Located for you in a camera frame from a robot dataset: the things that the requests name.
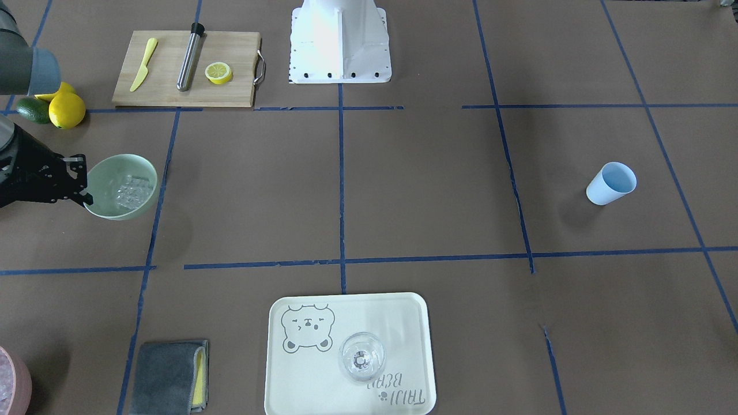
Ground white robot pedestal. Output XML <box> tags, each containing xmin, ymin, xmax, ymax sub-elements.
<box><xmin>288</xmin><ymin>1</ymin><xmax>393</xmax><ymax>85</ymax></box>

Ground clear wine glass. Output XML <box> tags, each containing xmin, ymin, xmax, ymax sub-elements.
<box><xmin>340</xmin><ymin>331</ymin><xmax>386</xmax><ymax>383</ymax></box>

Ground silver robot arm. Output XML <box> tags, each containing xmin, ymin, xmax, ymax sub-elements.
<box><xmin>1</xmin><ymin>2</ymin><xmax>94</xmax><ymax>207</ymax></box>

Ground yellow lemon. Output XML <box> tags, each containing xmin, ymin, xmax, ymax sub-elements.
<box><xmin>48</xmin><ymin>92</ymin><xmax>86</xmax><ymax>129</ymax></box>
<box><xmin>34</xmin><ymin>81</ymin><xmax>76</xmax><ymax>103</ymax></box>

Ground green lime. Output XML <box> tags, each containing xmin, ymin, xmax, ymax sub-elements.
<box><xmin>16</xmin><ymin>96</ymin><xmax>52</xmax><ymax>125</ymax></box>

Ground pink bowl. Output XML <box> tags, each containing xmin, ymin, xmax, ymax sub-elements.
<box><xmin>1</xmin><ymin>347</ymin><xmax>32</xmax><ymax>414</ymax></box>

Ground lemon slice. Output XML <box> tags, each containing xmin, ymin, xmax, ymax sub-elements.
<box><xmin>205</xmin><ymin>62</ymin><xmax>233</xmax><ymax>85</ymax></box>

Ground silver metal cylinder tool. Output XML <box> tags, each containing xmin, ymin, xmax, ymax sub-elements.
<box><xmin>176</xmin><ymin>22</ymin><xmax>205</xmax><ymax>92</ymax></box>

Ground clear ice cubes pile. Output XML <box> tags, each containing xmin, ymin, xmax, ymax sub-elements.
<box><xmin>1</xmin><ymin>354</ymin><xmax>15</xmax><ymax>412</ymax></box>

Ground wooden cutting board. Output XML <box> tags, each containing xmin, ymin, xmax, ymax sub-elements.
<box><xmin>111</xmin><ymin>30</ymin><xmax>263</xmax><ymax>108</ymax></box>

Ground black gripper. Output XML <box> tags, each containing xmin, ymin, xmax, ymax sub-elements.
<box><xmin>1</xmin><ymin>122</ymin><xmax>94</xmax><ymax>207</ymax></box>

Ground light blue cup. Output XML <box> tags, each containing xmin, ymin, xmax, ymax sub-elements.
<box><xmin>586</xmin><ymin>162</ymin><xmax>638</xmax><ymax>206</ymax></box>

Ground ice cubes in green bowl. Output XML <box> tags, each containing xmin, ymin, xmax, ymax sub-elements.
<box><xmin>114</xmin><ymin>175</ymin><xmax>153</xmax><ymax>210</ymax></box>

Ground mint green bowl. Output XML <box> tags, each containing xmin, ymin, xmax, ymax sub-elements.
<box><xmin>82</xmin><ymin>153</ymin><xmax>159</xmax><ymax>221</ymax></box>

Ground cream bear tray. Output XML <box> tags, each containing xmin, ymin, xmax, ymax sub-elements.
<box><xmin>264</xmin><ymin>292</ymin><xmax>437</xmax><ymax>414</ymax></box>

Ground dark grey folded cloth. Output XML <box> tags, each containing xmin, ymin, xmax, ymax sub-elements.
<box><xmin>129</xmin><ymin>339</ymin><xmax>210</xmax><ymax>414</ymax></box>

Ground yellow plastic knife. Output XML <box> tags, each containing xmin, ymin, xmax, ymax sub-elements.
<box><xmin>129</xmin><ymin>37</ymin><xmax>159</xmax><ymax>92</ymax></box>

